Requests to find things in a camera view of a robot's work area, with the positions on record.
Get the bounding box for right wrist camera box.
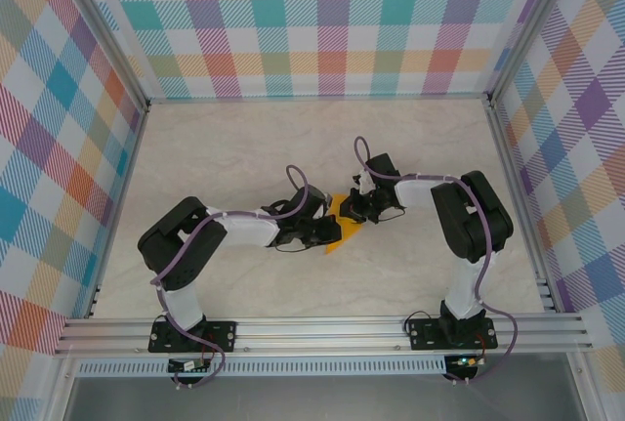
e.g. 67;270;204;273
363;152;400;183

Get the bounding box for aluminium frame post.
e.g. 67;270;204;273
485;0;577;109
58;0;150;112

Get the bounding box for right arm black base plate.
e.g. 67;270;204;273
406;316;499;352

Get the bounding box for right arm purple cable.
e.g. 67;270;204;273
353;136;519;386

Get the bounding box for grey metal panel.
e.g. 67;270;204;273
62;372;587;421

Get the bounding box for slotted grey cable duct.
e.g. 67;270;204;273
75;360;448;377

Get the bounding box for aluminium frame rail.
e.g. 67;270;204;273
146;93;494;105
485;101;561;315
85;103;150;319

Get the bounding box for orange paper sheet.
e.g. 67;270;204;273
323;192;366;257

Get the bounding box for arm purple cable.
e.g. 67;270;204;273
151;164;313;391
353;136;519;386

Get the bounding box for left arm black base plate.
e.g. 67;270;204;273
148;318;238;354

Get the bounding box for wide aluminium mounting rail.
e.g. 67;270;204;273
53;316;595;357

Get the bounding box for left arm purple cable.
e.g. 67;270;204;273
151;164;313;391

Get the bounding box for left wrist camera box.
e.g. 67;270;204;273
291;186;329;220

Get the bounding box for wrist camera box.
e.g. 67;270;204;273
363;152;400;183
291;186;329;220

